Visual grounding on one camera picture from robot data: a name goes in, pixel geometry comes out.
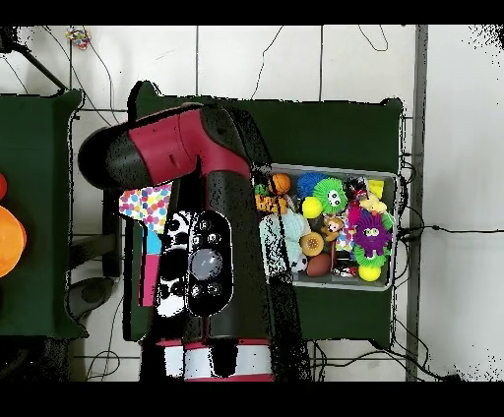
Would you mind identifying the light teal cloth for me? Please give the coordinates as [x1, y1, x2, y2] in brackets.
[263, 211, 310, 268]

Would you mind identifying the colourful patterned cloth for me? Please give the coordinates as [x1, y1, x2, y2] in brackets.
[117, 182, 174, 236]

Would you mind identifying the shallow clear bin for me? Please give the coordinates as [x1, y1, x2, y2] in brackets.
[255, 160, 399, 292]

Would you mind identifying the wooden box with three holes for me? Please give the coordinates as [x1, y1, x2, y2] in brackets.
[140, 223, 165, 310]

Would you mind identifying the orange building block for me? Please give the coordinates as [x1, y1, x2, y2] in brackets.
[255, 195, 289, 215]

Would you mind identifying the small orange basketball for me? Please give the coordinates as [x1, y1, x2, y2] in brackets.
[270, 172, 292, 196]

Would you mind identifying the yellow ball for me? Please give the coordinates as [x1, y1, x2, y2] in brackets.
[301, 196, 324, 219]

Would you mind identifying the green spiky ball with eyes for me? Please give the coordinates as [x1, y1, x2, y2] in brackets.
[312, 177, 348, 215]

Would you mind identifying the small brown football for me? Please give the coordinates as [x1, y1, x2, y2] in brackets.
[305, 251, 334, 278]

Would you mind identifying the dark green table cloth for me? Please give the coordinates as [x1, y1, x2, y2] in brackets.
[125, 81, 405, 347]

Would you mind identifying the purple spiky monster toy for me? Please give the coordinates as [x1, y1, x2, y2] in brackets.
[349, 208, 394, 257]

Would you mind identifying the green covered side table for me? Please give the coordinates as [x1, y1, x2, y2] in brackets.
[0, 89, 84, 339]

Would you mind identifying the orange bowl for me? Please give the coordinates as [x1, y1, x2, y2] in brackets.
[0, 204, 29, 279]

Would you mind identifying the small colourful toy on floor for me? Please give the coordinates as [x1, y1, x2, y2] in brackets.
[65, 27, 92, 50]

